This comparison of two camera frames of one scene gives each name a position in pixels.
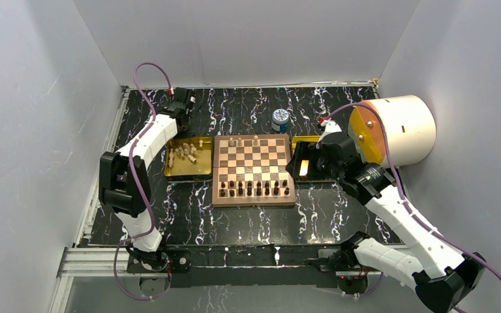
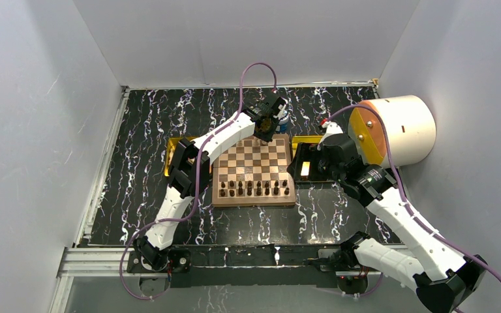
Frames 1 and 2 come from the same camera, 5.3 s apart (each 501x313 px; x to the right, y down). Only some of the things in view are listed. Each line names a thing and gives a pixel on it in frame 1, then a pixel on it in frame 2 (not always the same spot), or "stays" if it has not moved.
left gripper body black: x=191 y=115 to x=269 y=134
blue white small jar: x=280 y=119 stays
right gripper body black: x=318 y=167 stays
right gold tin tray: x=303 y=138 stays
